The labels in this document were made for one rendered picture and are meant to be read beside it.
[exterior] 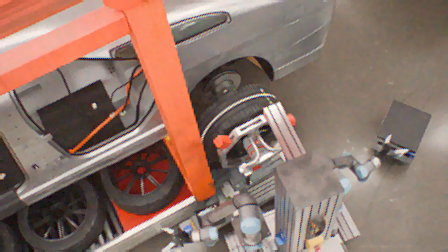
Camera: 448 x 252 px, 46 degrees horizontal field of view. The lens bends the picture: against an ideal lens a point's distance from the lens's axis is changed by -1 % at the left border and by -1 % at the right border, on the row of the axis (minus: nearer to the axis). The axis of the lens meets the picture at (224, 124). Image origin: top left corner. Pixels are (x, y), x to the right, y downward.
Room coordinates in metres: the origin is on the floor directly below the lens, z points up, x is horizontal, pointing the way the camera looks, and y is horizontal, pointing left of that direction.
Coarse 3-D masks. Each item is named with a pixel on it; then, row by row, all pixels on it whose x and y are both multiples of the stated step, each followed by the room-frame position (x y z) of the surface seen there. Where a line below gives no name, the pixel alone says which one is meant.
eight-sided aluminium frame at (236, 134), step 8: (256, 120) 1.74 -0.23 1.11; (264, 120) 1.73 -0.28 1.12; (240, 128) 1.70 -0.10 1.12; (248, 128) 1.69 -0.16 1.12; (256, 128) 1.69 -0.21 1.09; (232, 136) 1.67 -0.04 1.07; (240, 136) 1.65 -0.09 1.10; (232, 144) 1.63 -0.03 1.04; (272, 144) 1.74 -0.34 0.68; (224, 152) 1.60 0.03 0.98; (224, 160) 1.60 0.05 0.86; (232, 160) 1.66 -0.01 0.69; (240, 160) 1.68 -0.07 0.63; (248, 160) 1.67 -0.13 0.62
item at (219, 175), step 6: (204, 150) 1.91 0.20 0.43; (210, 162) 1.82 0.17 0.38; (216, 162) 1.81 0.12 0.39; (210, 168) 1.76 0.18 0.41; (216, 168) 1.75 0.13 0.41; (222, 168) 1.74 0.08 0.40; (228, 168) 1.73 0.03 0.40; (210, 174) 1.70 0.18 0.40; (216, 174) 1.69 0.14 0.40; (222, 174) 1.69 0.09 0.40; (228, 174) 1.70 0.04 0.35; (216, 180) 1.66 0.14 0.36; (222, 180) 1.67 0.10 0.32; (216, 186) 1.71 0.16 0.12; (222, 186) 1.71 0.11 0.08
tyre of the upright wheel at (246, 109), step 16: (224, 96) 1.94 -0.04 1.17; (240, 96) 1.92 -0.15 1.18; (256, 96) 1.91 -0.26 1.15; (272, 96) 1.95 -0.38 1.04; (208, 112) 1.88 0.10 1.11; (224, 112) 1.82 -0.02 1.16; (240, 112) 1.79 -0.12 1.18; (256, 112) 1.79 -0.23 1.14; (208, 128) 1.78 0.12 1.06; (224, 128) 1.72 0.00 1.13; (208, 144) 1.69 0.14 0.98
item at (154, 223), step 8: (184, 200) 1.53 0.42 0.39; (192, 200) 1.52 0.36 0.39; (176, 208) 1.47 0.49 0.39; (184, 208) 1.48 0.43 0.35; (160, 216) 1.43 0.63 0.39; (168, 216) 1.43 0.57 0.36; (176, 216) 1.45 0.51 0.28; (144, 224) 1.39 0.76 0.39; (152, 224) 1.38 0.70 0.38; (160, 224) 1.40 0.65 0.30; (128, 232) 1.35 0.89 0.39; (136, 232) 1.34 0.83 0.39; (144, 232) 1.35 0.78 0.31; (112, 240) 1.30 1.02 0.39; (120, 240) 1.29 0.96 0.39; (128, 240) 1.30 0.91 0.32; (96, 248) 1.26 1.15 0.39; (104, 248) 1.25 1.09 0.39; (112, 248) 1.26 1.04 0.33
